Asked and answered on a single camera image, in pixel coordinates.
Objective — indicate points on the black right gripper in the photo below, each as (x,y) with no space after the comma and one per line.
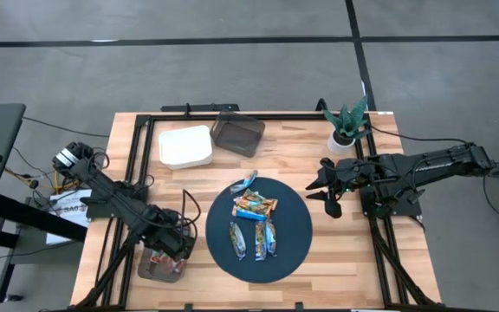
(347,175)

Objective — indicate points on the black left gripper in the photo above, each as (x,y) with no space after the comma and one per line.
(173,234)

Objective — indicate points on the red wrapper granola bar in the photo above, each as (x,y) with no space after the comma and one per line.
(158,257)
(176,265)

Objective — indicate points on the orange wrapper granola bar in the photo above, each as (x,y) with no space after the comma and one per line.
(258,201)

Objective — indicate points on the teal wrapper granola bar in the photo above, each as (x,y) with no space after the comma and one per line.
(247,213)

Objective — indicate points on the blue white granola bar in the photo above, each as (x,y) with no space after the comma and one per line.
(245,182)

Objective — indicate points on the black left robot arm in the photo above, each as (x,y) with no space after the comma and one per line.
(102,182)

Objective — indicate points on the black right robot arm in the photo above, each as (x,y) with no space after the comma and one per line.
(431,162)

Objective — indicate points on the grey translucent plastic bin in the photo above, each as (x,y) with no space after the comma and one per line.
(237,133)
(154,273)

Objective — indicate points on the white round plant pot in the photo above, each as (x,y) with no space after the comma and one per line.
(339,146)

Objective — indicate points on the round blue woven mat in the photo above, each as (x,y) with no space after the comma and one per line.
(293,242)

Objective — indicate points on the purple oatmeal raisin bar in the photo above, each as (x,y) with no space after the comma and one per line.
(260,240)
(271,237)
(237,240)

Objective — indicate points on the green snake plant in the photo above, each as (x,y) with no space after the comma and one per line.
(348,121)

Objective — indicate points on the white plastic bin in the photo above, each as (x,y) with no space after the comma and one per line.
(185,147)

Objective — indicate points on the white printed sheet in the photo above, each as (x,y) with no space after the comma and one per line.
(69,216)

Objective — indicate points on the black mounting bar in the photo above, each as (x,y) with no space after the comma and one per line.
(199,107)

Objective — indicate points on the black support beam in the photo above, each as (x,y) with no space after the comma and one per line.
(37,216)

